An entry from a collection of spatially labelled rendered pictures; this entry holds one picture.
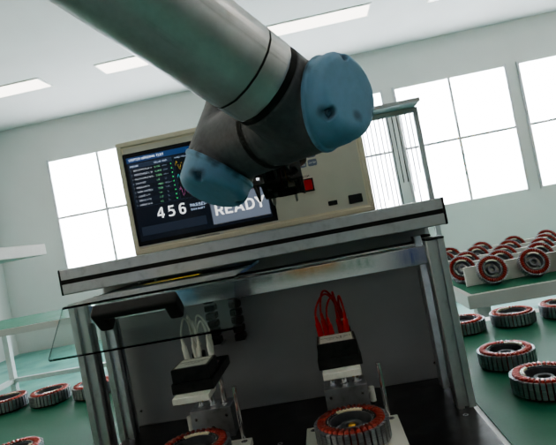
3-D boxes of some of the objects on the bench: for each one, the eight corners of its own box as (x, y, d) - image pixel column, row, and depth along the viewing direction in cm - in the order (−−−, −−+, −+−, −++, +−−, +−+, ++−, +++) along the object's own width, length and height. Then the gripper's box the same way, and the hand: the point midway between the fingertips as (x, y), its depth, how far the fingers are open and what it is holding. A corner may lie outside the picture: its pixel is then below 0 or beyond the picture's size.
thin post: (249, 447, 83) (237, 387, 84) (239, 448, 84) (228, 388, 84) (250, 442, 85) (239, 383, 85) (241, 443, 85) (229, 385, 85)
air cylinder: (372, 414, 87) (366, 382, 87) (329, 421, 88) (324, 389, 88) (370, 403, 92) (364, 373, 92) (329, 410, 93) (323, 380, 93)
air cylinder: (236, 436, 89) (230, 405, 89) (195, 442, 90) (189, 411, 90) (240, 424, 94) (235, 395, 94) (201, 431, 95) (196, 402, 95)
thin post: (394, 424, 82) (383, 362, 82) (385, 425, 82) (373, 364, 82) (394, 419, 83) (382, 359, 83) (384, 421, 83) (372, 361, 83)
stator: (517, 376, 97) (514, 357, 97) (468, 368, 106) (464, 351, 106) (549, 358, 103) (545, 341, 103) (499, 353, 112) (496, 336, 112)
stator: (398, 452, 69) (393, 426, 69) (318, 464, 70) (312, 438, 70) (386, 420, 81) (382, 397, 81) (318, 431, 81) (313, 408, 81)
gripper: (235, 164, 65) (264, 230, 84) (304, 150, 64) (318, 219, 84) (229, 110, 69) (258, 185, 88) (294, 97, 68) (309, 175, 87)
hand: (283, 184), depth 86 cm, fingers closed
